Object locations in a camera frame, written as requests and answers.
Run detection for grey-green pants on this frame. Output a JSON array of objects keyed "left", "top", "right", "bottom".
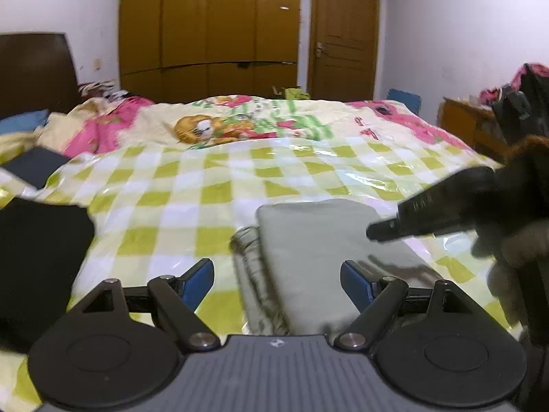
[{"left": 230, "top": 199, "right": 441, "bottom": 337}]

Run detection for gloved right hand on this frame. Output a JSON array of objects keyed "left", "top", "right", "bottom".
[{"left": 471, "top": 219, "right": 548, "bottom": 333}]

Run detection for wooden side desk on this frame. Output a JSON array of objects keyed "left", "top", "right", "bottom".
[{"left": 437, "top": 98, "right": 508, "bottom": 163}]

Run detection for pink clothes on desk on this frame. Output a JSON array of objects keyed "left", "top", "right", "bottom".
[{"left": 478, "top": 63, "right": 549, "bottom": 106}]

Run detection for blue foam mat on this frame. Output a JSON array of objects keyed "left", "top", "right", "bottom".
[{"left": 386, "top": 88, "right": 421, "bottom": 115}]

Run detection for black folded garment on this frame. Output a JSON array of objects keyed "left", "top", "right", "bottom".
[{"left": 1, "top": 197, "right": 95, "bottom": 353}]

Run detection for cartoon print quilt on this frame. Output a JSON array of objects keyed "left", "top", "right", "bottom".
[{"left": 37, "top": 95, "right": 467, "bottom": 157}]

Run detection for dark navy folded cloth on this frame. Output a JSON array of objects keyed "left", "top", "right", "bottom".
[{"left": 1, "top": 147, "right": 71, "bottom": 189}]

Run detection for blue pillow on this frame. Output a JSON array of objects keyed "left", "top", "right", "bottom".
[{"left": 0, "top": 110, "right": 49, "bottom": 135}]

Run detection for brown wooden door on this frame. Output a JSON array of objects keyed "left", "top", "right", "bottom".
[{"left": 308, "top": 0, "right": 379, "bottom": 101}]

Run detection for brown wooden wardrobe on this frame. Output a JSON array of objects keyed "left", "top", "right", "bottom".
[{"left": 118, "top": 0, "right": 300, "bottom": 103}]

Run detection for dark wooden headboard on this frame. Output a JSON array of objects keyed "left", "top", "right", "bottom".
[{"left": 0, "top": 33, "right": 81, "bottom": 119}]

